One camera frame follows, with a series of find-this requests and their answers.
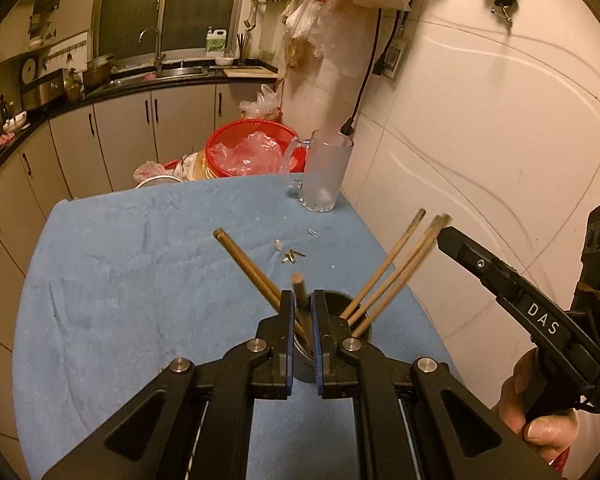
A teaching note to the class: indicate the white dish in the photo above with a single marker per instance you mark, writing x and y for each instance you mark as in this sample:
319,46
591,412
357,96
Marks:
224,61

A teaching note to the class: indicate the white hanging plastic bags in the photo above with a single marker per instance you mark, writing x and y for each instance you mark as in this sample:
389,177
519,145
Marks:
320,25

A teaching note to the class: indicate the counter chopstick holder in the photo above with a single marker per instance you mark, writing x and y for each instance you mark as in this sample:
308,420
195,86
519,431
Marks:
242,50

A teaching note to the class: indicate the small metal screws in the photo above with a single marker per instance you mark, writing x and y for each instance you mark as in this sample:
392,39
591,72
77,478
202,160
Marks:
291,256

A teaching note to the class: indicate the wall socket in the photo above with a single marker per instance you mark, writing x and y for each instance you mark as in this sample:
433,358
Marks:
395,57

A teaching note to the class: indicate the person's right hand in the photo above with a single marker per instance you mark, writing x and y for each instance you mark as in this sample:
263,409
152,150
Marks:
545,432

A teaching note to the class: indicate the clear plastic bag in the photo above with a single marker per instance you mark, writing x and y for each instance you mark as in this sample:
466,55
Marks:
252,155

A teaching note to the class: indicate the steel sink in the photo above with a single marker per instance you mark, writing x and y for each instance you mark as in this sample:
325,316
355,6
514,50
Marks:
180,72

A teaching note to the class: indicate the green label detergent bottle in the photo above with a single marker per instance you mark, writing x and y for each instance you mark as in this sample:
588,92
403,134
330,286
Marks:
216,41

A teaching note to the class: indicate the pink plastic bag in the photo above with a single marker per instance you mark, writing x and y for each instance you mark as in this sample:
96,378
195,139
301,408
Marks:
150,170

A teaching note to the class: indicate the bunch of wooden chopsticks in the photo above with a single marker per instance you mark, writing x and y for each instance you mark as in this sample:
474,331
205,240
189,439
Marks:
228,245

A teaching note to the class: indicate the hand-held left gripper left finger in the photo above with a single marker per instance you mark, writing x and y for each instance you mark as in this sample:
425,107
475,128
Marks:
289,350

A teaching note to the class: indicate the dark kettle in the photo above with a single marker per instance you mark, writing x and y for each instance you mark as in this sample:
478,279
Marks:
5,110

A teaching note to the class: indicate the kitchen window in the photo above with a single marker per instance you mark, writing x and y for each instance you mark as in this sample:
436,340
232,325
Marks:
190,5

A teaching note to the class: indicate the brown cooking pot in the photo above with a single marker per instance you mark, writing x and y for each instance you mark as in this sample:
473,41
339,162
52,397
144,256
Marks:
97,74

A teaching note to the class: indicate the red plastic basket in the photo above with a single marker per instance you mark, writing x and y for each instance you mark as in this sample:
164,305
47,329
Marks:
217,152

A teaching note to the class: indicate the wooden cutting board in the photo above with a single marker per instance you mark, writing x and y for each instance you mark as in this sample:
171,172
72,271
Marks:
250,73

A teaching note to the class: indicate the white crumpled plastic bag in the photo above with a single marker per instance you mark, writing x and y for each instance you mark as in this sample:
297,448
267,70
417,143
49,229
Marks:
262,102

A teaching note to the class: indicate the light wooden chopstick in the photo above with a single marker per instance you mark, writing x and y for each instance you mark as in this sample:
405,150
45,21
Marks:
300,300

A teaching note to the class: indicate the blue towel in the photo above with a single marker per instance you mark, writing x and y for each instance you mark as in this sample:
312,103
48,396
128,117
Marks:
130,285

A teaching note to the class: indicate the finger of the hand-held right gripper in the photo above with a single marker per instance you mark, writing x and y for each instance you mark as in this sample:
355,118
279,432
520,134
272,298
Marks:
475,260

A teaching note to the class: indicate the frosted glass mug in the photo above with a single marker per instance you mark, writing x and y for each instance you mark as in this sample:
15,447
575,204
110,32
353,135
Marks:
325,170

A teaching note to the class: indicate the pink cloth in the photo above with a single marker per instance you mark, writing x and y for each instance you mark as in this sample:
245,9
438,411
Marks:
5,140

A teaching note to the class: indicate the metal faucet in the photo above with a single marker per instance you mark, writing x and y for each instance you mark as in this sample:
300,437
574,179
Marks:
157,50

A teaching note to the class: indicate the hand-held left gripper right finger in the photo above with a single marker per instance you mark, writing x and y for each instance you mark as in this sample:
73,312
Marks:
319,350

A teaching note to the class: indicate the black utensil cup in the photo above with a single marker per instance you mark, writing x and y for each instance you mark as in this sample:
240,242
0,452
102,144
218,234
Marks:
304,365

